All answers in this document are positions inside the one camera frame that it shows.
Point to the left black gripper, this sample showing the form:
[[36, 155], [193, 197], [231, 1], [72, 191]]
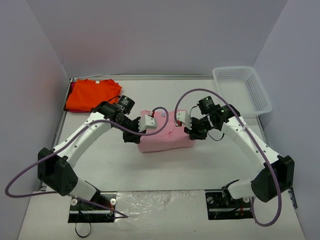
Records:
[[133, 133]]

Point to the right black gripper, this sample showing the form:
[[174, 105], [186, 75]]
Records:
[[196, 131]]

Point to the pink t shirt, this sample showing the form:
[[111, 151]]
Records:
[[171, 137]]

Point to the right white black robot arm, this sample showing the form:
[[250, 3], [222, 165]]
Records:
[[265, 160]]

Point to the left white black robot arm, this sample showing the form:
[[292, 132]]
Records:
[[56, 166]]

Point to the folded orange t shirt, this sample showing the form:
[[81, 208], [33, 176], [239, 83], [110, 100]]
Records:
[[88, 93]]

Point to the white plastic basket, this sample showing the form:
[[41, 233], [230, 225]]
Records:
[[241, 87]]

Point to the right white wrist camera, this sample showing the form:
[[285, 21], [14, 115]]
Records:
[[183, 118]]

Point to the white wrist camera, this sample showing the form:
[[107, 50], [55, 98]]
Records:
[[147, 122], [183, 118]]

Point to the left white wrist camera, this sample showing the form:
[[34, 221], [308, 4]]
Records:
[[147, 122]]

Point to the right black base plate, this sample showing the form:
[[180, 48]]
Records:
[[219, 209]]

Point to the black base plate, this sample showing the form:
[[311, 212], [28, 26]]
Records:
[[83, 212], [219, 209]]

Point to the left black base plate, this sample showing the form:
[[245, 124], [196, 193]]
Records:
[[83, 212]]

